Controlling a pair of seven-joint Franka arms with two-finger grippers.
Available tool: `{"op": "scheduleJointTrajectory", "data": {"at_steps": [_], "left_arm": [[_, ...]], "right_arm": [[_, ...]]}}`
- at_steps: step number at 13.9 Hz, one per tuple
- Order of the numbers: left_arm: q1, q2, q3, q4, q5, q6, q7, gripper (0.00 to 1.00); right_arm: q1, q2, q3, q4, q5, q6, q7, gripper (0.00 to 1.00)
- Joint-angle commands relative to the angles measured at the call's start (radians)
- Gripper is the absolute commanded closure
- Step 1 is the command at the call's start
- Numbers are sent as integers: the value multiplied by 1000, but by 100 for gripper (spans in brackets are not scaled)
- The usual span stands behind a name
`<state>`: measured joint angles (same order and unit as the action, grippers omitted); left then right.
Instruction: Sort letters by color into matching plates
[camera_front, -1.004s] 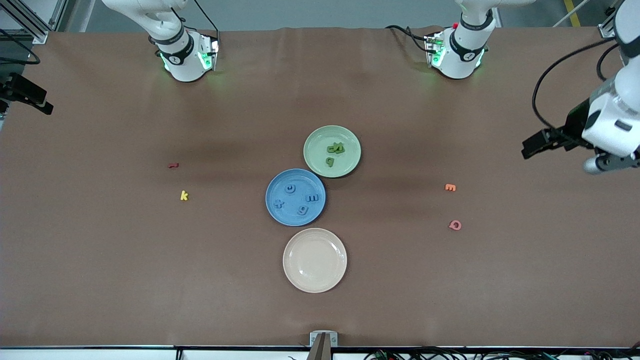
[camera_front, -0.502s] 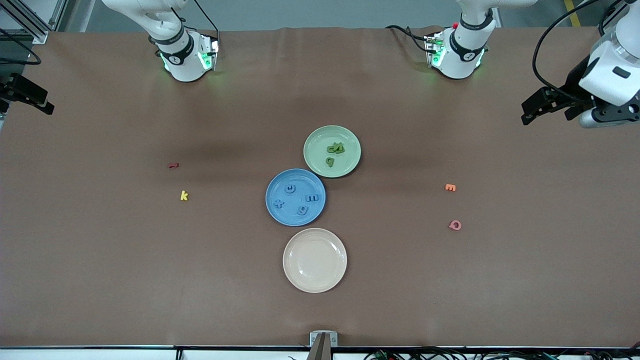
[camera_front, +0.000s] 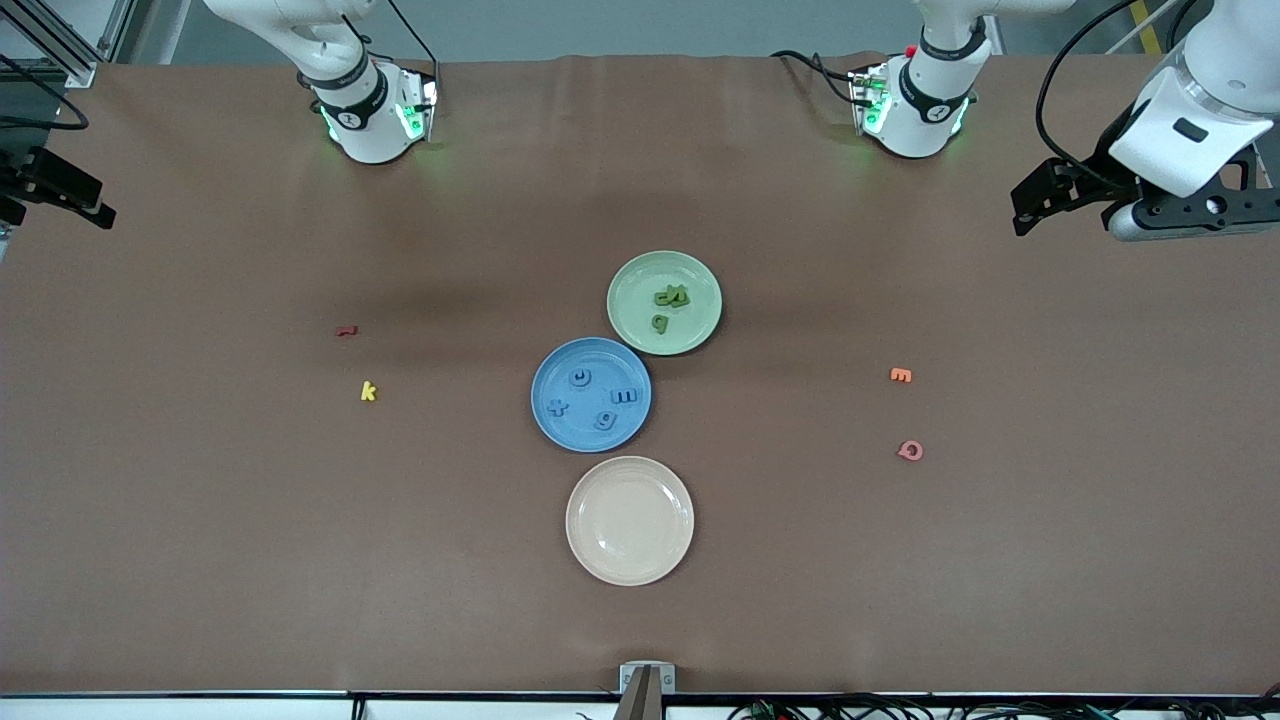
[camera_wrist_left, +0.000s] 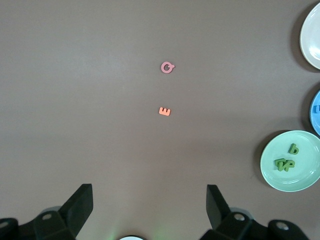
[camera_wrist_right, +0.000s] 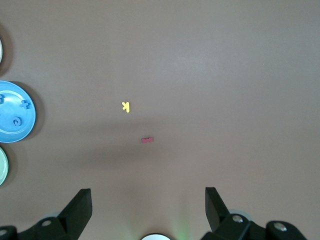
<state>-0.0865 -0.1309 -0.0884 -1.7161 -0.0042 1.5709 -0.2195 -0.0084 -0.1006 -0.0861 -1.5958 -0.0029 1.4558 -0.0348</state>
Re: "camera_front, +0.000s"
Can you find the brown table cover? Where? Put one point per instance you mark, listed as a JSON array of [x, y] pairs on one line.
[[200, 550]]

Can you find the beige plate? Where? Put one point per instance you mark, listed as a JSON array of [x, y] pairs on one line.
[[630, 520]]

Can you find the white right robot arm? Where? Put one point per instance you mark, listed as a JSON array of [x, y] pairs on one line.
[[365, 120]]

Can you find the blue foam letter x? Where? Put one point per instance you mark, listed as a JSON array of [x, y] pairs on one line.
[[557, 407]]

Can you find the grey aluminium frame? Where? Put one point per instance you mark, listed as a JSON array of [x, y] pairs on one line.
[[70, 65]]

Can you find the blue foam letter c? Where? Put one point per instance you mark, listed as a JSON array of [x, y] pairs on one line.
[[573, 378]]

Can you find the grey metal camera mount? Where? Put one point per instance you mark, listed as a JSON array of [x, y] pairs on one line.
[[647, 690]]

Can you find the green plate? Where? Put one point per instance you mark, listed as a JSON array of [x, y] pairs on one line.
[[695, 325]]

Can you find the green foam letter N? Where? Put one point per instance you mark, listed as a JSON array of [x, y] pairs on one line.
[[681, 291]]

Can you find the pink foam letter Q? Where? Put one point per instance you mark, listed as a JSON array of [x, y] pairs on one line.
[[904, 451]]

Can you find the blue foam letter m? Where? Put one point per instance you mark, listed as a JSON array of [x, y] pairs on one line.
[[623, 395]]

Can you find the blue plate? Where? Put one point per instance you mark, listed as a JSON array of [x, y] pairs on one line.
[[590, 435]]

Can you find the blue foam letter g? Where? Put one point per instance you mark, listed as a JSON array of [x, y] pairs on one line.
[[600, 424]]

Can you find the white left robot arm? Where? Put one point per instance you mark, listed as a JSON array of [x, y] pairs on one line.
[[915, 110]]

